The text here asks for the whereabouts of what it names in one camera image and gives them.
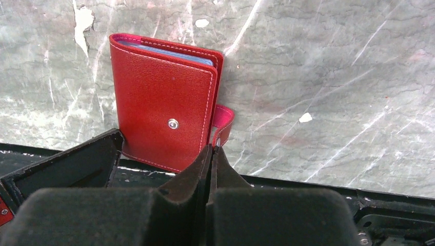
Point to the black aluminium base frame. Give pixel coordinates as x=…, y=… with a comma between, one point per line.
x=380, y=219

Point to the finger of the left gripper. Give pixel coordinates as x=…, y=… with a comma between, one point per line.
x=90, y=164

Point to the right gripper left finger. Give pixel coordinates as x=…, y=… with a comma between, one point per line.
x=172, y=214

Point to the red leather card holder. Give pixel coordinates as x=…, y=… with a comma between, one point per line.
x=166, y=97

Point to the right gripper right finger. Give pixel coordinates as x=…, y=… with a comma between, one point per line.
x=239, y=214

